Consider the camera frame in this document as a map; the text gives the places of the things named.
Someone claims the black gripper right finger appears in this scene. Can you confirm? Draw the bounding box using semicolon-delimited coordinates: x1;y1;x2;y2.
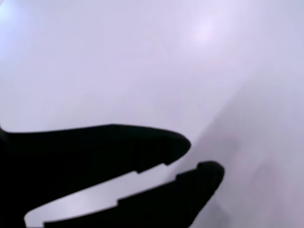
42;161;226;228

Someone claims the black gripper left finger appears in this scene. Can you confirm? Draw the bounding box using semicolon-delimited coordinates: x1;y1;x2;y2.
0;123;191;228

